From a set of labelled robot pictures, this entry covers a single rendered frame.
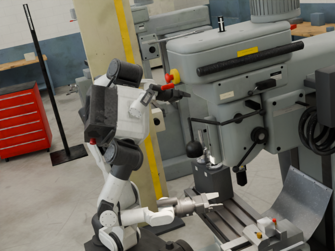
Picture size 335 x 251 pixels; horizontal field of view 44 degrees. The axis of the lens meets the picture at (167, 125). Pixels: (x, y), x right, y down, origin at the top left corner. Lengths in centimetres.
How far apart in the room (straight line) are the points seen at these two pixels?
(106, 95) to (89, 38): 144
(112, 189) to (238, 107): 66
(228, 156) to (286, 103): 33
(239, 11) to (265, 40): 732
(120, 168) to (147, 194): 195
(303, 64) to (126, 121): 80
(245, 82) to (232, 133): 22
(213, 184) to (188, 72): 84
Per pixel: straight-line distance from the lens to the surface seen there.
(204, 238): 364
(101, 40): 330
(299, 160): 218
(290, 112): 180
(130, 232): 255
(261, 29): 164
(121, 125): 186
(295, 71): 178
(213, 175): 219
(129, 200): 235
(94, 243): 285
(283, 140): 182
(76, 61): 1067
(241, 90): 164
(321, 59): 185
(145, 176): 367
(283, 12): 173
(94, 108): 185
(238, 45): 159
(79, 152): 599
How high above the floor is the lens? 214
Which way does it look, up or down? 20 degrees down
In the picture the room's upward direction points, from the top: 11 degrees counter-clockwise
